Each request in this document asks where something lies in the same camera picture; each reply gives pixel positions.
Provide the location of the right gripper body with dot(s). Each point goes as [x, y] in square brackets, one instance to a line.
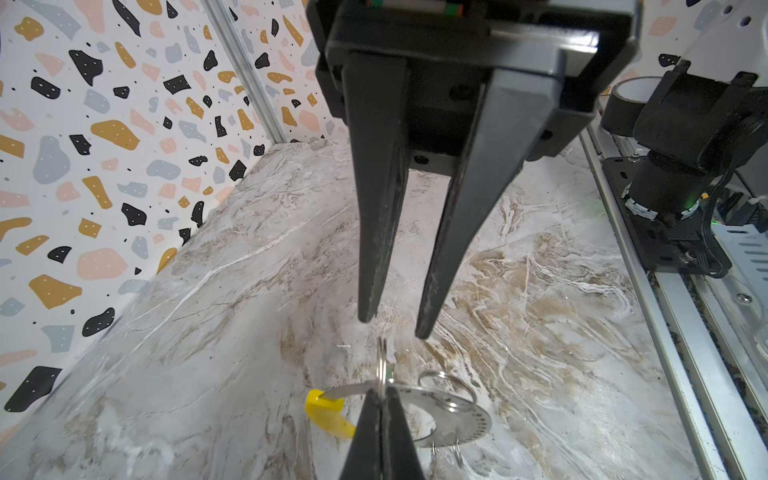
[452, 48]

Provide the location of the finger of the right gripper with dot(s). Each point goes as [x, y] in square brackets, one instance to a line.
[375, 94]
[512, 114]

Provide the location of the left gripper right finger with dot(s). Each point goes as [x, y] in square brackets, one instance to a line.
[399, 459]

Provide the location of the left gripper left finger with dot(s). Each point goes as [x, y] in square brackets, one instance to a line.
[363, 461]

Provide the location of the metal key gauge with yellow handle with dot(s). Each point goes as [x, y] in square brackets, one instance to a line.
[435, 418]

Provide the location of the steel split keyring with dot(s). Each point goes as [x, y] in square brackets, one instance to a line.
[383, 369]

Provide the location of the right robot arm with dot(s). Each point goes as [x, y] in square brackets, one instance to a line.
[706, 118]

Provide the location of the grey tape roll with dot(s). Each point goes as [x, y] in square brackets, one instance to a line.
[625, 103]

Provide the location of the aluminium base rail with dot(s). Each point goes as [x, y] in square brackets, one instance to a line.
[710, 334]

